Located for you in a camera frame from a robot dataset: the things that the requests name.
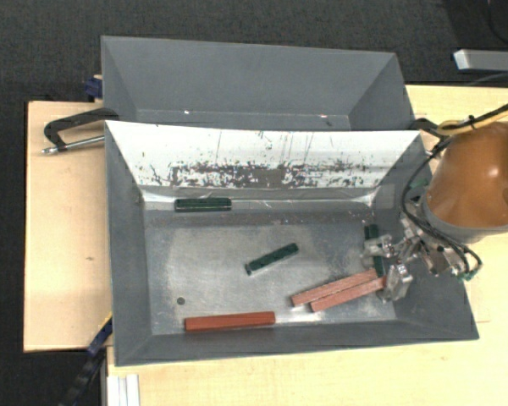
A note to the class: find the grey metal bin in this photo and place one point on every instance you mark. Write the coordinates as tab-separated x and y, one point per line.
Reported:
220	260

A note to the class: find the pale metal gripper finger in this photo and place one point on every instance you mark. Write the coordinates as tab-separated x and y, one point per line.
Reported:
383	247
398	279

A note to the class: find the pale wood flat board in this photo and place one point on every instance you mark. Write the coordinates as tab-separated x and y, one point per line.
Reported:
63	235

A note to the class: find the red-brown flat block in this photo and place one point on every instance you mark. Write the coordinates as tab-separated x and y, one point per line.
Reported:
230	321
334	286
347	296

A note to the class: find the dark green flat block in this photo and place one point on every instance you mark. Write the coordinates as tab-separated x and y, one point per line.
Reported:
273	258
203	204
371	231

